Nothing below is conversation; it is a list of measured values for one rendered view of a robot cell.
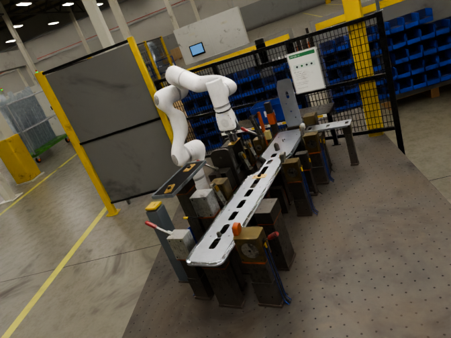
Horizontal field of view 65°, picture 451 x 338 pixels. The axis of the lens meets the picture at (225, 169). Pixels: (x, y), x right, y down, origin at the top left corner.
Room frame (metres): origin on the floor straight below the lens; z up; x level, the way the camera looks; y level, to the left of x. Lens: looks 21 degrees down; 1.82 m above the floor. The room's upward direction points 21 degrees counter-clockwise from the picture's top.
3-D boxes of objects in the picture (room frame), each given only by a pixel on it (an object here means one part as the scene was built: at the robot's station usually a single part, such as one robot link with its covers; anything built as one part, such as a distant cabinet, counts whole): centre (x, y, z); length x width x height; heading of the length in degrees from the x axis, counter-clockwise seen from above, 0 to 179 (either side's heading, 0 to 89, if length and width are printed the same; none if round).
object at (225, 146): (2.00, -0.05, 0.95); 0.18 x 0.13 x 0.49; 147
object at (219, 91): (1.81, -0.10, 1.52); 0.09 x 0.08 x 0.13; 122
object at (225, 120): (1.81, -0.10, 1.37); 0.10 x 0.07 x 0.11; 53
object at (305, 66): (2.60, -0.80, 1.30); 0.23 x 0.02 x 0.31; 57
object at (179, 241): (1.41, 0.31, 0.88); 0.12 x 0.07 x 0.36; 57
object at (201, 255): (1.79, -0.16, 1.00); 1.38 x 0.22 x 0.02; 147
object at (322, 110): (2.67, -0.49, 1.02); 0.90 x 0.22 x 0.03; 57
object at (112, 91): (4.42, 1.06, 1.00); 1.34 x 0.14 x 2.00; 76
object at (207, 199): (1.63, 0.17, 0.90); 0.13 x 0.08 x 0.41; 57
